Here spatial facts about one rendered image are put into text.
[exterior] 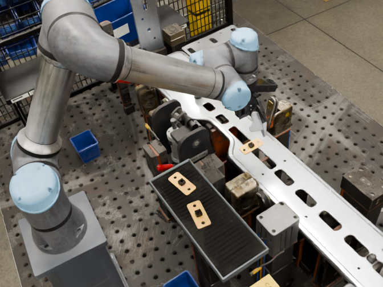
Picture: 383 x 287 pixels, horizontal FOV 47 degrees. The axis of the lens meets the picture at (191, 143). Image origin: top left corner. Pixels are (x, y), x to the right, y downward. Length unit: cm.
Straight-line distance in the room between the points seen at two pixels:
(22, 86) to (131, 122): 52
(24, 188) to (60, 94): 25
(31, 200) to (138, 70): 41
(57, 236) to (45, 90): 39
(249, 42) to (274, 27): 279
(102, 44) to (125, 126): 123
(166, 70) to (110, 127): 118
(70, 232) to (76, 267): 13
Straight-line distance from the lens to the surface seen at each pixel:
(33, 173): 116
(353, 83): 341
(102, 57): 91
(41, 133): 117
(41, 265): 128
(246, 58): 121
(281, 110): 159
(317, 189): 142
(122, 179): 189
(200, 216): 116
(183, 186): 122
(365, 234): 136
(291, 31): 392
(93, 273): 137
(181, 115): 139
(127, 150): 200
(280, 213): 123
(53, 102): 111
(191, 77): 101
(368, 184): 143
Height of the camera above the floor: 213
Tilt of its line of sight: 47 degrees down
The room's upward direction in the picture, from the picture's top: 9 degrees counter-clockwise
